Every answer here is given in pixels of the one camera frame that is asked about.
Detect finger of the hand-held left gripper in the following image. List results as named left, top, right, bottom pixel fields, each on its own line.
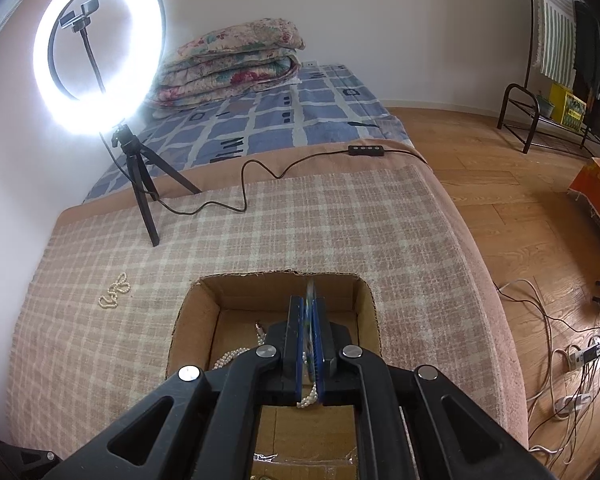
left=0, top=440, right=62, bottom=476

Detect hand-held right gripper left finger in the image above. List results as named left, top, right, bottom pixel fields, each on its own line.
left=40, top=296, right=311, bottom=480

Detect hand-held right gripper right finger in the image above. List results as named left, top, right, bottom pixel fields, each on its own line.
left=312, top=296, right=556, bottom=480

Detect pale green bead bracelet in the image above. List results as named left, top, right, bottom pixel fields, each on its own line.
left=297, top=275, right=323, bottom=408

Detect long pearl necklace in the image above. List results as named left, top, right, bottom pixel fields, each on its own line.
left=212, top=322, right=266, bottom=371

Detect cardboard box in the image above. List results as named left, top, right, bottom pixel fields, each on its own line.
left=165, top=270, right=387, bottom=480

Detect pink plaid blanket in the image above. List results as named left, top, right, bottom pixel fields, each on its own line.
left=5, top=137, right=531, bottom=461

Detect black tripod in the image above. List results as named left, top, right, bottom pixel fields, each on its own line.
left=111, top=125, right=202, bottom=247

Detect blue patterned bed sheet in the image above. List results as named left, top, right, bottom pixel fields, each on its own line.
left=82, top=62, right=411, bottom=204

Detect white power strip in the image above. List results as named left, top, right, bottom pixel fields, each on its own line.
left=562, top=342, right=600, bottom=372
left=552, top=392, right=592, bottom=419

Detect folded floral quilt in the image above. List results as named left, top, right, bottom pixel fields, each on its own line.
left=147, top=17, right=306, bottom=108

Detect yellow box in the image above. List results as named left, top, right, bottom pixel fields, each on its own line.
left=550, top=82, right=588, bottom=133

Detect black phone holder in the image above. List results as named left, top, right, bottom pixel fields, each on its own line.
left=59, top=0, right=106, bottom=93

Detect black clothes rack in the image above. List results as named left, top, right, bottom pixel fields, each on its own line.
left=497, top=0, right=600, bottom=158

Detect striped towel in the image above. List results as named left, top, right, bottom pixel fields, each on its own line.
left=537, top=0, right=578, bottom=83

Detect dark hanging clothes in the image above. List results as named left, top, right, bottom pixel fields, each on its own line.
left=572, top=0, right=600, bottom=126

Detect short pearl necklace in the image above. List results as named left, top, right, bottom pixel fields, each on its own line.
left=98, top=272, right=132, bottom=310

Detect black cable with controller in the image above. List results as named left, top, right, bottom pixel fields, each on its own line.
left=100, top=130, right=428, bottom=216

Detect floor cables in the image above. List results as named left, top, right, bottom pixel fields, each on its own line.
left=495, top=265, right=600, bottom=463

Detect white ring light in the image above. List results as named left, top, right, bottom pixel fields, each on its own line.
left=32, top=0, right=167, bottom=136

